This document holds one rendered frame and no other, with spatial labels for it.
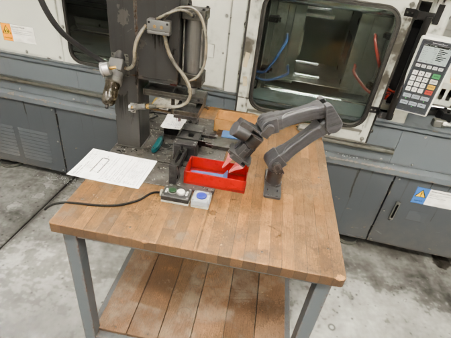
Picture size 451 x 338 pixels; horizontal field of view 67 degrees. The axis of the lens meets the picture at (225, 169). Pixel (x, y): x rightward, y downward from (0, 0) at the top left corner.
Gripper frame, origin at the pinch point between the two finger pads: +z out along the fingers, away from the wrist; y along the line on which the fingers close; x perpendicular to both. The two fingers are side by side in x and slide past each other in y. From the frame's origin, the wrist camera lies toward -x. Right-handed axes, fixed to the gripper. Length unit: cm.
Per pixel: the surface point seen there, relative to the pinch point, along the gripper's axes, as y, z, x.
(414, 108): -67, -58, -62
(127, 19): 63, -19, -13
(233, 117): 2, 3, -54
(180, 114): 27.3, -2.0, -9.7
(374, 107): -56, -45, -71
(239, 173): -7.2, 1.7, -5.8
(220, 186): -1.5, 5.1, 5.6
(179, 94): 32.1, -5.8, -16.1
